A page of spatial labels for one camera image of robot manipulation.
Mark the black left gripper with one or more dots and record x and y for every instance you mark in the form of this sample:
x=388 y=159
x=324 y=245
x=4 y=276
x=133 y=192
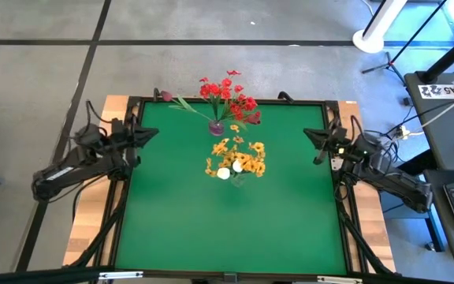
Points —
x=130 y=150

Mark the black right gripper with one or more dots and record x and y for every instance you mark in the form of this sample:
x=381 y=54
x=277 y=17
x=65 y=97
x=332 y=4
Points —
x=331 y=152

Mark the dark red tulip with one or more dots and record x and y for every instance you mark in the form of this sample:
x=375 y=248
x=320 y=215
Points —
x=254 y=118
x=166 y=96

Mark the red flower bunch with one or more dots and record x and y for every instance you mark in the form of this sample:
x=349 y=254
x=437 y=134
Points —
x=205 y=90
x=249 y=104

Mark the yellow veined flower bunch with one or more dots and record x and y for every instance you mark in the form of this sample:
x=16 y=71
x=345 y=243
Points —
x=219 y=149

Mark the small yellow flower bunch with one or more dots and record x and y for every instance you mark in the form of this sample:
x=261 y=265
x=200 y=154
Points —
x=235 y=128

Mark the white tulip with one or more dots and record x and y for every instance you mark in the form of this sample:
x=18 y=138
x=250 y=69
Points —
x=237 y=166
x=223 y=173

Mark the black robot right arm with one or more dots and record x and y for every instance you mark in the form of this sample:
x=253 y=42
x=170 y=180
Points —
x=400 y=189

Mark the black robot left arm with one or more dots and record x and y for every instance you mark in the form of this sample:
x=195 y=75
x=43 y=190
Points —
x=65 y=173

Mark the purple ribbed glass vase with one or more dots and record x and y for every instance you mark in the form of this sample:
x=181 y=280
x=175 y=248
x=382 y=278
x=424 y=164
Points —
x=216 y=129

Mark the clear glass vase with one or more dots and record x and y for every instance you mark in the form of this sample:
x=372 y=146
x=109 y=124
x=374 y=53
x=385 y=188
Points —
x=238 y=181

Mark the white power strip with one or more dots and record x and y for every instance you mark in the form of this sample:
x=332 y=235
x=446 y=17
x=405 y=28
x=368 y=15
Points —
x=401 y=132

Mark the wooden table board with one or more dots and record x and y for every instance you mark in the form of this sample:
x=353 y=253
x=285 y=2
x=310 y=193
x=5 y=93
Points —
x=89 y=221

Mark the black tripod stand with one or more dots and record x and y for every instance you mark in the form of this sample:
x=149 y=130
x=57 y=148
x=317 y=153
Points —
x=389 y=63

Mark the white paper marker sheet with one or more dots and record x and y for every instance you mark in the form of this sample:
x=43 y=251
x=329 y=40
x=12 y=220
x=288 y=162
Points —
x=436 y=91

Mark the silver aluminium strip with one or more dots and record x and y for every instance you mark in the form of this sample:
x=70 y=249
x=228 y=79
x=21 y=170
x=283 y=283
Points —
x=120 y=275
x=339 y=279

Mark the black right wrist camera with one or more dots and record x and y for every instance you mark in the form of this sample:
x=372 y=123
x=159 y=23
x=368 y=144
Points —
x=339 y=136

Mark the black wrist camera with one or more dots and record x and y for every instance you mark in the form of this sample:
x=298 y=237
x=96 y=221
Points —
x=339 y=136
x=121 y=132

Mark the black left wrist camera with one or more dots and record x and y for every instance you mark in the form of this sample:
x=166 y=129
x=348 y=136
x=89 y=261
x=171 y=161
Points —
x=121 y=132

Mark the silver metal bracket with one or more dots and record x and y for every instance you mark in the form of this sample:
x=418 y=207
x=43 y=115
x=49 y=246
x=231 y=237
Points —
x=336 y=163

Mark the black aluminium table frame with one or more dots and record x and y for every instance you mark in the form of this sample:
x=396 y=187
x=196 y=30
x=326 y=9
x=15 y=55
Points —
x=134 y=104

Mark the grey desk with post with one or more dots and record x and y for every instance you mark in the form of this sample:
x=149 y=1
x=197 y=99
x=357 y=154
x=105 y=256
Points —
x=440 y=130

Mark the black desk post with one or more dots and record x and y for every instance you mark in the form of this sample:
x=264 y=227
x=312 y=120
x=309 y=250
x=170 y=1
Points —
x=447 y=55

